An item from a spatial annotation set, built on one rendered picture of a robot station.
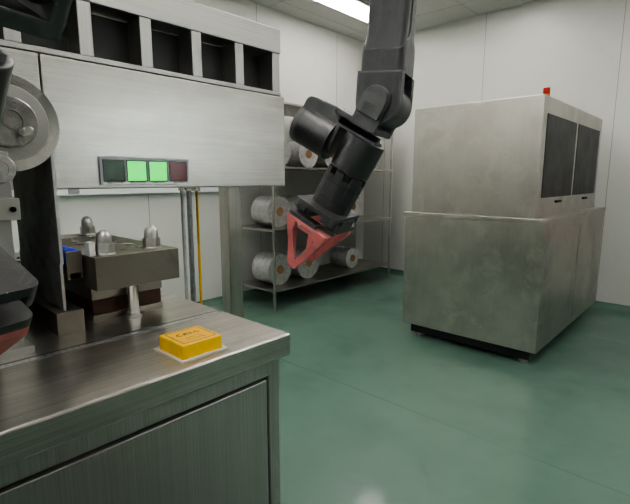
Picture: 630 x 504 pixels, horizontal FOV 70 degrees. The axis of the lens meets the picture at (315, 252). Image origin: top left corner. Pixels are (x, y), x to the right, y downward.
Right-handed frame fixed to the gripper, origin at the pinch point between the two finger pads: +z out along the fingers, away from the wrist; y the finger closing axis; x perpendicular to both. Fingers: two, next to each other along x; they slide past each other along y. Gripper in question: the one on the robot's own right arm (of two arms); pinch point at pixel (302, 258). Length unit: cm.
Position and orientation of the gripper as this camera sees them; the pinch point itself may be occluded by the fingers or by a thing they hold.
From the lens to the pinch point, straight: 67.4
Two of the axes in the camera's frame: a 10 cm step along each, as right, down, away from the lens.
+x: 7.9, 5.5, -2.8
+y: -4.2, 1.5, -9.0
